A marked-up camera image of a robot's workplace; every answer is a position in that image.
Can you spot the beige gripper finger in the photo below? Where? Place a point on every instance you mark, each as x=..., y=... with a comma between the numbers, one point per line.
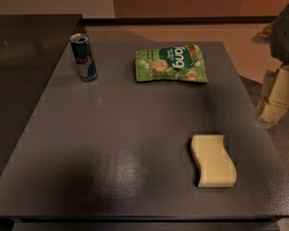
x=274, y=98

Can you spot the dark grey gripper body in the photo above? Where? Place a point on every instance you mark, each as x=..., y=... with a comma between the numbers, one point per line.
x=286, y=36

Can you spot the yellow wavy sponge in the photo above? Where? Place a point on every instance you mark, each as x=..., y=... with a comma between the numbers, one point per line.
x=216, y=169

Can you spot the green snack bag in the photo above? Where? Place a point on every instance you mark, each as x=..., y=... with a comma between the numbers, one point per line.
x=180, y=63

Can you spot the blue silver energy drink can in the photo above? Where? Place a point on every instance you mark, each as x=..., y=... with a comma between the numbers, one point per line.
x=80, y=45

